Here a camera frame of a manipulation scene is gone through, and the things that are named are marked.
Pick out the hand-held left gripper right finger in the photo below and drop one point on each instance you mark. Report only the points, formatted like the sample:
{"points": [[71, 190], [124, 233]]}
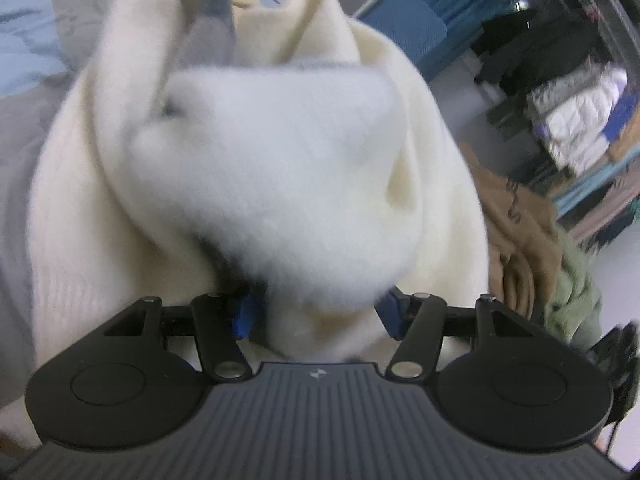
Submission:
{"points": [[391, 316]]}

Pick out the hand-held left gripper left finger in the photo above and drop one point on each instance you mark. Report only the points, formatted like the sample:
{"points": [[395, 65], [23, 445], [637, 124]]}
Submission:
{"points": [[245, 316]]}

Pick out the white sweater with blue stripes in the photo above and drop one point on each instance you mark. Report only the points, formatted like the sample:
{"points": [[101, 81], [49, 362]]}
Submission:
{"points": [[280, 175]]}

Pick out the green fleece garment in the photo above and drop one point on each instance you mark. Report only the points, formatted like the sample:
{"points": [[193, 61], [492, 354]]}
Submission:
{"points": [[575, 300]]}

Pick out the pink hanging garment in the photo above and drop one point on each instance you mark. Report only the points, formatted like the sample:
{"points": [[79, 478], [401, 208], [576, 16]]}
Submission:
{"points": [[610, 220]]}

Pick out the brown hoodie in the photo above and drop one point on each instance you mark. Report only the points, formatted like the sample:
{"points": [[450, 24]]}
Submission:
{"points": [[520, 240]]}

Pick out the light blue hanging garment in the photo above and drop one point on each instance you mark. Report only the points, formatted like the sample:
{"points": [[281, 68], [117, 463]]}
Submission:
{"points": [[600, 185]]}

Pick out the blue hanging sweater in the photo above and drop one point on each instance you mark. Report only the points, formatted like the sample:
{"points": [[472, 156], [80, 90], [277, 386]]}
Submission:
{"points": [[620, 115]]}

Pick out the white puffer jacket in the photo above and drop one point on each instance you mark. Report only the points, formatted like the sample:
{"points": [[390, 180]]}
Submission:
{"points": [[575, 110]]}

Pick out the patchwork quilt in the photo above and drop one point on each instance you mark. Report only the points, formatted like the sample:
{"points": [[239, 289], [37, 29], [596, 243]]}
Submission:
{"points": [[25, 135]]}

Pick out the black hanging coat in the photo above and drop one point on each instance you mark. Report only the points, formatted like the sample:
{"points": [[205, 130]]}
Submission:
{"points": [[540, 45]]}

